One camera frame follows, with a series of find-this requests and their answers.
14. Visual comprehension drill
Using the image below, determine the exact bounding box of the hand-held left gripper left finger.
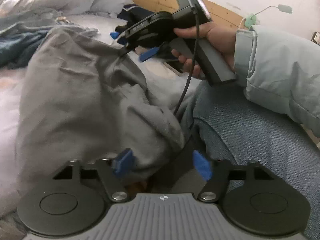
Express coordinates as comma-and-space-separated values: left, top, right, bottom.
51, 148, 133, 202

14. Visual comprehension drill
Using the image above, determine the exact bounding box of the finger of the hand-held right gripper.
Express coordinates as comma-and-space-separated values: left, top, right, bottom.
117, 36, 141, 57
138, 45, 175, 62

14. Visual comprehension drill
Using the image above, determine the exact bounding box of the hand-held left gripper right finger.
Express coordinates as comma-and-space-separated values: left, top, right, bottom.
192, 150, 275, 202

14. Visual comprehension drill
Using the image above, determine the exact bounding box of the grey t-shirt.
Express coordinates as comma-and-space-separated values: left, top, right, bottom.
16, 26, 187, 194

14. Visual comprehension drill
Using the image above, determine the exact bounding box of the blue t-shirt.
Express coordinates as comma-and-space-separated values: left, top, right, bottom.
0, 26, 54, 67

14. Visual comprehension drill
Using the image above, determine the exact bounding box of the person's right hand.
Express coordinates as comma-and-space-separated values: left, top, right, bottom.
171, 21, 237, 79

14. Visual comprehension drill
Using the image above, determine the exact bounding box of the black garment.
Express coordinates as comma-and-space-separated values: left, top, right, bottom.
115, 21, 135, 34

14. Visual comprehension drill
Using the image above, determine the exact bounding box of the smartphone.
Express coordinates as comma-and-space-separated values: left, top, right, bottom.
164, 59, 184, 75

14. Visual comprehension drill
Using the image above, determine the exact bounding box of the navy blue cloth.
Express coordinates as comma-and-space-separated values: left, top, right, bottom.
117, 4, 157, 24

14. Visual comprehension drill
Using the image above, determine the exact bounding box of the person's leg in jeans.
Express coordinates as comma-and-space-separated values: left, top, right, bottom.
179, 80, 320, 240

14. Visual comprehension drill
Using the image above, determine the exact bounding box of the mint green clip lamp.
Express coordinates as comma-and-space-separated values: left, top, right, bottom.
239, 4, 293, 30

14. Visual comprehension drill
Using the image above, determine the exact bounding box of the light blue bed sheet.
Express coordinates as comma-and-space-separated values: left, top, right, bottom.
0, 14, 200, 220

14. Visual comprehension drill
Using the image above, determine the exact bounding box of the black cable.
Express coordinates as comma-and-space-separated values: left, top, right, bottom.
172, 0, 200, 117

